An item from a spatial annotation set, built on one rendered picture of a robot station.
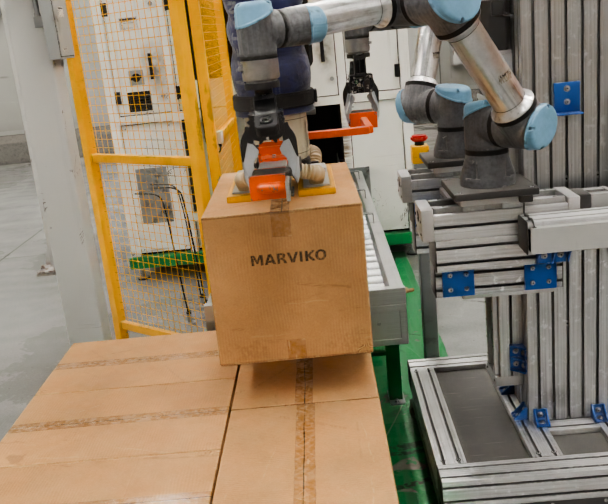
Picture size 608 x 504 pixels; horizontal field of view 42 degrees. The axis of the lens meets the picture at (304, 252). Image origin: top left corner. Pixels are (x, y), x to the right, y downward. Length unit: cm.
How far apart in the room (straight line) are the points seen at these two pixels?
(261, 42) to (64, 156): 200
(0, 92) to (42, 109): 887
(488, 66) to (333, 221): 52
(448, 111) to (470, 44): 74
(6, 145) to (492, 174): 1054
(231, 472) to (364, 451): 31
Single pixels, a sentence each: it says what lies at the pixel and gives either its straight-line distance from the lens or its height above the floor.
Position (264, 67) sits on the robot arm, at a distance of 157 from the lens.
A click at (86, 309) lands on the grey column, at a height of 40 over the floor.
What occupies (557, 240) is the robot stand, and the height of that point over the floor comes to 91.
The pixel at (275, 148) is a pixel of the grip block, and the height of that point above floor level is 122.
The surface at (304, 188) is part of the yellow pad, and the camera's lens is 208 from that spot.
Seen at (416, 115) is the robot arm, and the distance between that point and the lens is 270.
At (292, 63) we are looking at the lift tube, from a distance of 211.
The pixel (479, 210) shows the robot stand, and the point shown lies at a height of 98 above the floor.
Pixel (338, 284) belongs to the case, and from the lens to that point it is 199.
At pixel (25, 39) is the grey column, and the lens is 346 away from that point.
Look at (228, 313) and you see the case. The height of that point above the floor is 82.
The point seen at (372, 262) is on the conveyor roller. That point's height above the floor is 53.
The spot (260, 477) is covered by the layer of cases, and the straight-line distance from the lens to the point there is 183.
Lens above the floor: 150
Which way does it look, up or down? 16 degrees down
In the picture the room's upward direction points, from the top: 6 degrees counter-clockwise
